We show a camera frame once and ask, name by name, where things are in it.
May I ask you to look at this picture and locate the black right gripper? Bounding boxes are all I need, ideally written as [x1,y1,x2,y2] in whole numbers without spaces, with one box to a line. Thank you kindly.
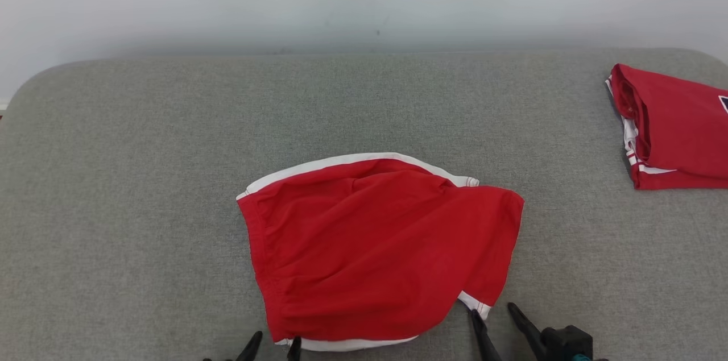
[469,302,609,361]

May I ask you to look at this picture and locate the red shorts with white panels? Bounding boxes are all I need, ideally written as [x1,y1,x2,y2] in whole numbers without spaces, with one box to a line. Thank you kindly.
[235,152,525,352]

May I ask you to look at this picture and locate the red jersey with white stripes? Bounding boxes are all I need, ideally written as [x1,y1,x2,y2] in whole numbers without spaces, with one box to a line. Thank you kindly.
[605,63,728,190]

